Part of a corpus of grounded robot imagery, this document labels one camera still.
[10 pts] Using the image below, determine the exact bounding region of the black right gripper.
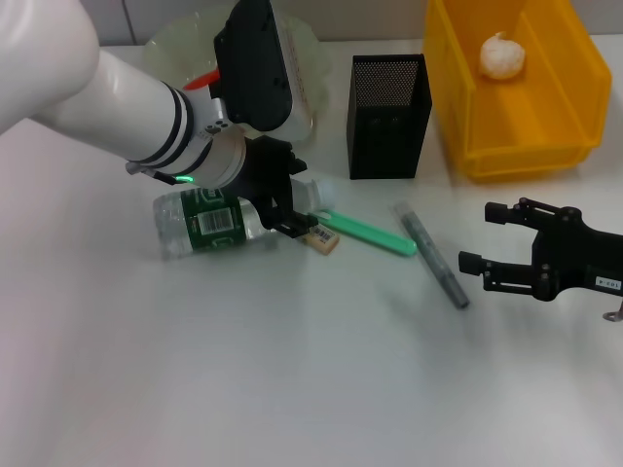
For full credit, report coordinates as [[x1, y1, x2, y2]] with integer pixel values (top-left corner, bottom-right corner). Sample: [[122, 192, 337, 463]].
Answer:
[[458, 197, 623, 302]]

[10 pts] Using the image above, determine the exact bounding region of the grey glitter marker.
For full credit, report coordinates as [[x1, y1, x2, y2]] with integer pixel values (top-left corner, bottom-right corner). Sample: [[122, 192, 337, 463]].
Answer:
[[392, 201, 471, 310]]

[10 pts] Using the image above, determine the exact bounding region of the black mesh pen holder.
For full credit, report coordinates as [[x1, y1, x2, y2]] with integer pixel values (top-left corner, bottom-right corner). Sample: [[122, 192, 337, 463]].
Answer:
[[347, 53, 433, 181]]

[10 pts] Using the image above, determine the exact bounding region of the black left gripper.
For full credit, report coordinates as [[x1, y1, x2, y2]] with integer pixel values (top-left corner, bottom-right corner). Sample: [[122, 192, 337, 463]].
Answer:
[[228, 136, 320, 240]]

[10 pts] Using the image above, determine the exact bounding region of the yellow plastic bin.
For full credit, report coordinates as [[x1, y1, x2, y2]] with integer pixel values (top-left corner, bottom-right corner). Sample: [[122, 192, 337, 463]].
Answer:
[[421, 0, 613, 185]]

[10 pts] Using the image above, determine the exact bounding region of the clear green-label water bottle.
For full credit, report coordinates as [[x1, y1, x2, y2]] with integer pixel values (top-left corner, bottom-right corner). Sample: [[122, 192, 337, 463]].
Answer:
[[153, 177, 338, 262]]

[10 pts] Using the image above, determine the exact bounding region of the translucent green fruit bowl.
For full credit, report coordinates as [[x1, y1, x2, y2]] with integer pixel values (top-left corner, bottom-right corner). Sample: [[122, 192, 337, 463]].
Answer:
[[143, 14, 329, 143]]

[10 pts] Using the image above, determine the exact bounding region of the beige eraser with barcode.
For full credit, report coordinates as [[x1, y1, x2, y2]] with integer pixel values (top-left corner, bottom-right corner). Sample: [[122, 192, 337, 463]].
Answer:
[[302, 224, 341, 256]]

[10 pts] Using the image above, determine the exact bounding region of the red-orange plush orange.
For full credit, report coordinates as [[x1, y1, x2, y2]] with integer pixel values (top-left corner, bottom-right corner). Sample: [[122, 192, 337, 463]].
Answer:
[[183, 67, 221, 91]]

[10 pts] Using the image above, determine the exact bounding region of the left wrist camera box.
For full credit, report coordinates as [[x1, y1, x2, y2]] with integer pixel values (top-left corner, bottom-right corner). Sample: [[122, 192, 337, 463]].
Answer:
[[212, 0, 315, 143]]

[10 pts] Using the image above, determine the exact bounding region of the white garlic bulb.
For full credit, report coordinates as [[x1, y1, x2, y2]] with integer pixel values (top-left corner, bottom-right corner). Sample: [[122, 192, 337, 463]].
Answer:
[[479, 31, 529, 81]]

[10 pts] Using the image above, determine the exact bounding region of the green toothbrush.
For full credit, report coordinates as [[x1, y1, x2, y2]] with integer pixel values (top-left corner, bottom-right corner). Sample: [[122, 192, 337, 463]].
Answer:
[[315, 207, 419, 258]]

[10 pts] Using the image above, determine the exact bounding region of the left gripper cable with connector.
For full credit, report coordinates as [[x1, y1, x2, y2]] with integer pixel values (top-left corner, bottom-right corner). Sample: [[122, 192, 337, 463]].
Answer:
[[125, 162, 177, 187]]

